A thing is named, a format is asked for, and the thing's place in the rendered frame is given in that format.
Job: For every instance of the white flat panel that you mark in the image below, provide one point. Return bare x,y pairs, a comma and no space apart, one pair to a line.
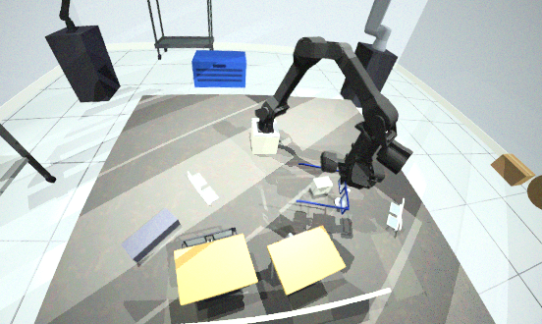
300,311

